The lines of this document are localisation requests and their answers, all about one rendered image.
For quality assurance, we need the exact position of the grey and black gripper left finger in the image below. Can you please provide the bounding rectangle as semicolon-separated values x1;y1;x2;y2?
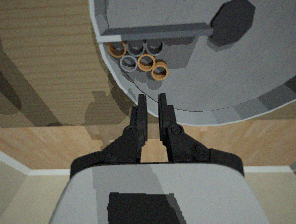
70;94;148;178

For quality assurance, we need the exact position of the bronze bushing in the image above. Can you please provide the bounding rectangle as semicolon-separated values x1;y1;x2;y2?
137;49;155;71
151;59;168;80
107;41;127;58

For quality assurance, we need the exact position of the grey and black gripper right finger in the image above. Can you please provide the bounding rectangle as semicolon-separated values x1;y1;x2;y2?
158;93;245;177

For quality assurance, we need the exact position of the grey metal ring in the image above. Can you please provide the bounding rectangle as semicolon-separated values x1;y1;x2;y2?
120;51;138;72
145;38;164;56
126;40;145;57

